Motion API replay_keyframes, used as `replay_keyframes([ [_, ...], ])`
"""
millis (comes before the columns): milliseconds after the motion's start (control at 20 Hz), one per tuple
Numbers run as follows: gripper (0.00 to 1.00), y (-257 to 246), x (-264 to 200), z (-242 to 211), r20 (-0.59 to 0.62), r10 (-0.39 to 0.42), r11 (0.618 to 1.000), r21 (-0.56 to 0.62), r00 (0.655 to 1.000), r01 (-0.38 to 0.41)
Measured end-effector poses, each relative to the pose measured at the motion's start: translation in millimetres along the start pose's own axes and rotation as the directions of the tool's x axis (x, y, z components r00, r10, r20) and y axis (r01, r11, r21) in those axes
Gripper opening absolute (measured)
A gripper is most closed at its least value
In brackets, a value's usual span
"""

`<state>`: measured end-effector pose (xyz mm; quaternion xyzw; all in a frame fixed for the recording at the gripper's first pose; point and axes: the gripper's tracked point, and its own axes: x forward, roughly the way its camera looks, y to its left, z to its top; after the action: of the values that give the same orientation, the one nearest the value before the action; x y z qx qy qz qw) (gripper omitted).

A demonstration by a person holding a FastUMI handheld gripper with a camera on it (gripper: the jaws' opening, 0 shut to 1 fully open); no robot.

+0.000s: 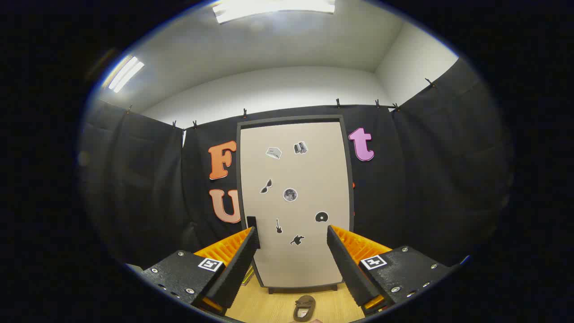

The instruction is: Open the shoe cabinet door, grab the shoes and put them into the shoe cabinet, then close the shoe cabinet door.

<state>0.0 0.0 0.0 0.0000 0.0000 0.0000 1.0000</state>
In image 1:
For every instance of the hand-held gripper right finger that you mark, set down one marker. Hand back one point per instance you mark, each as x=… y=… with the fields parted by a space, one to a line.
x=345 y=264

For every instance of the narrow ceiling light panel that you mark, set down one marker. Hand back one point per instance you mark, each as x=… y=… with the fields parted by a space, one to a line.
x=125 y=74

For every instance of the dark grey shoe cabinet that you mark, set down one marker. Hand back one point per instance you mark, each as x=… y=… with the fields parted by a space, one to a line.
x=291 y=118

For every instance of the book with yellow-green edge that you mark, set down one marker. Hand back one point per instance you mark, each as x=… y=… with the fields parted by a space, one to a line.
x=246 y=279

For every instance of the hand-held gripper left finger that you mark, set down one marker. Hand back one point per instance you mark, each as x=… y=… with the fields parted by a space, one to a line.
x=240 y=264

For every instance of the wide ceiling light panel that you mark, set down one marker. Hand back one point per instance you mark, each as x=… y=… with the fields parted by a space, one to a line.
x=273 y=9

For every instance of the row of black cloth clips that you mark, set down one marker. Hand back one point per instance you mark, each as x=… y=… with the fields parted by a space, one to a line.
x=244 y=113

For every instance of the beige shoe cabinet door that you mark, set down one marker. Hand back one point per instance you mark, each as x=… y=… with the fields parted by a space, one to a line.
x=296 y=179

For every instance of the black backdrop cloth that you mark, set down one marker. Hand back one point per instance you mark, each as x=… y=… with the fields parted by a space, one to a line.
x=403 y=179

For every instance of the brown fuzzy shoe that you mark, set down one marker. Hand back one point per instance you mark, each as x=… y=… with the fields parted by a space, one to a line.
x=304 y=309

